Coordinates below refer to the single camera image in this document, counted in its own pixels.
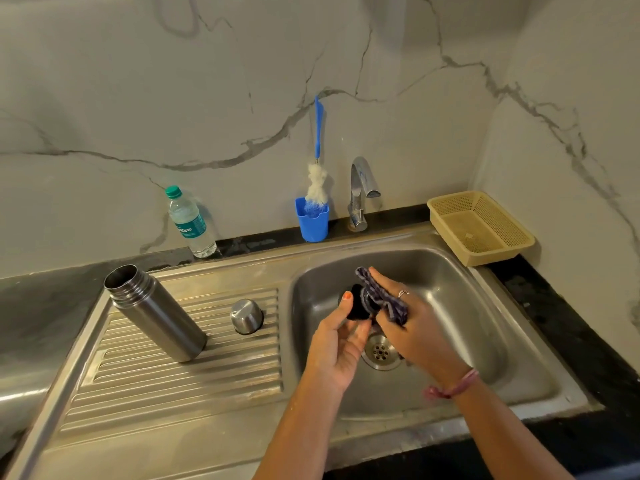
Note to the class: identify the person's right hand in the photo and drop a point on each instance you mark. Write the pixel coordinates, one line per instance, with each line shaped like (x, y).
(425, 334)

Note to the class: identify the person's left hand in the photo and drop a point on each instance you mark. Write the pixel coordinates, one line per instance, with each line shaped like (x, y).
(335, 354)

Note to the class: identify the dark checked cloth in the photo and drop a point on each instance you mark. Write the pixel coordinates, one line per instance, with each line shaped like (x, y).
(385, 299)

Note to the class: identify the black stopper lid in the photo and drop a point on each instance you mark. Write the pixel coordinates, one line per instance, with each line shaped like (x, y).
(357, 302)

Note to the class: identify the steel cup cap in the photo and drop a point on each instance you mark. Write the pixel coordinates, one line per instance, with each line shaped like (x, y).
(246, 316)

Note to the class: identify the stainless steel flask body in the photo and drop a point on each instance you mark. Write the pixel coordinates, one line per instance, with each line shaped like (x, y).
(160, 314)

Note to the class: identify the blue white bottle brush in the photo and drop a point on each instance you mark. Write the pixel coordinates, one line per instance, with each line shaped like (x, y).
(318, 129)

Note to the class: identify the person's right forearm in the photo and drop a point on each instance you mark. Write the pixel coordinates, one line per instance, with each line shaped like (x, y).
(510, 434)

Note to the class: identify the person's left forearm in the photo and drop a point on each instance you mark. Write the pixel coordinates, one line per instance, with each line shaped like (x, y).
(300, 434)

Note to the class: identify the clear plastic water bottle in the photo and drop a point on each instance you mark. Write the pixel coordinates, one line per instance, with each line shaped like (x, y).
(192, 222)

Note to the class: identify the yellow plastic basket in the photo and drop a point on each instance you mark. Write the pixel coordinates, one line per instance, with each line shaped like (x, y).
(515, 247)

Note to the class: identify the blue plastic brush holder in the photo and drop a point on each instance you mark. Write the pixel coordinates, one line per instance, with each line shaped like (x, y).
(312, 227)

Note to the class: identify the chrome faucet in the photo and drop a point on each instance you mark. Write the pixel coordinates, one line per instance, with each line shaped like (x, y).
(362, 174)

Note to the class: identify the stainless steel sink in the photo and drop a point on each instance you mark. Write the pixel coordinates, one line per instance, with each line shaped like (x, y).
(175, 434)

